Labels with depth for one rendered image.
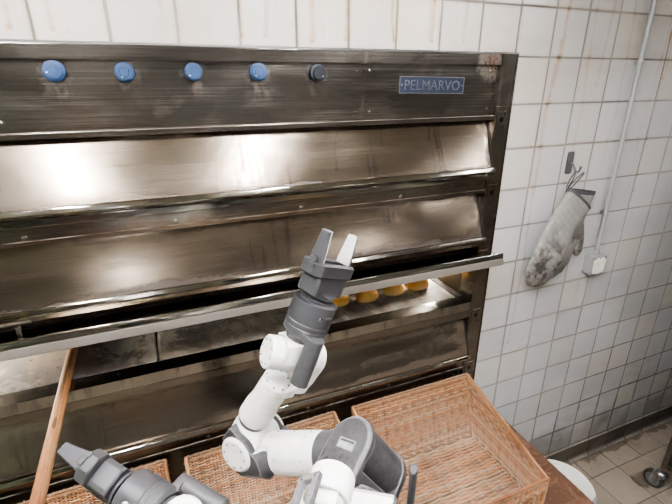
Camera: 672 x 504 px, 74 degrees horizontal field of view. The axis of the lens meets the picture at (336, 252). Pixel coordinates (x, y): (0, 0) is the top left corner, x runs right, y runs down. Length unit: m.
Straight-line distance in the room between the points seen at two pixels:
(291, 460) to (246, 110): 0.89
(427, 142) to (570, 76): 0.62
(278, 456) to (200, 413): 0.68
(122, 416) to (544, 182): 1.71
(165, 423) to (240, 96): 1.05
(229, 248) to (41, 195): 0.49
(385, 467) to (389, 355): 0.92
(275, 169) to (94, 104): 0.48
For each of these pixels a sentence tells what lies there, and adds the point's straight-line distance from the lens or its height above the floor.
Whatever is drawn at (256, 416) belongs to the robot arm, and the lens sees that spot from 1.00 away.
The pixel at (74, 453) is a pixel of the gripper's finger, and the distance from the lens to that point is 0.93.
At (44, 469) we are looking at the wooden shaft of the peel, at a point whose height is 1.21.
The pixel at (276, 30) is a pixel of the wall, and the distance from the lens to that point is 1.32.
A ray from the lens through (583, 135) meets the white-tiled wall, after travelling 2.03.
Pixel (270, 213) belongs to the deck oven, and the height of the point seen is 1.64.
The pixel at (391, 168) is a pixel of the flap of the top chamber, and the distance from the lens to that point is 1.47.
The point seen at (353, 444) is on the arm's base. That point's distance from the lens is 0.87.
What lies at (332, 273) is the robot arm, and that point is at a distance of 0.82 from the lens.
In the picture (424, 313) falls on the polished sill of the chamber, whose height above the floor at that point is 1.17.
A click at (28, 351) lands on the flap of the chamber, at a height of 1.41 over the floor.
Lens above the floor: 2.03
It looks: 22 degrees down
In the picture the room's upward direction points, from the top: straight up
